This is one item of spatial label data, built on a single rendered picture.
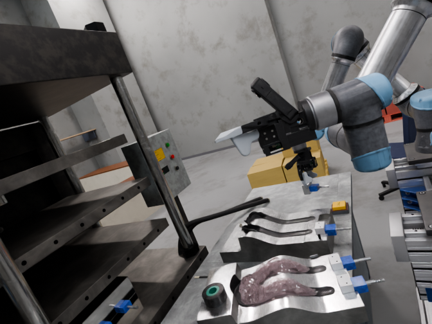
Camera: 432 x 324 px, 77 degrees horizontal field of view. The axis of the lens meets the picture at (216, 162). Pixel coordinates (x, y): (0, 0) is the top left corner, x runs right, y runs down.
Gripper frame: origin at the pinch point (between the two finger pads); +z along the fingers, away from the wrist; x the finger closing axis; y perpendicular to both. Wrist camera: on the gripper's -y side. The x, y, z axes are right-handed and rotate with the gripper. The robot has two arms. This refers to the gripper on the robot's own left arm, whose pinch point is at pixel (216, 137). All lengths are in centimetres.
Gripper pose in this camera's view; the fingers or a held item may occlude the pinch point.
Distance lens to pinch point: 60.6
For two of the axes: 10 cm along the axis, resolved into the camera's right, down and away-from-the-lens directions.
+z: -9.3, 3.2, 1.5
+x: 1.2, -1.2, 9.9
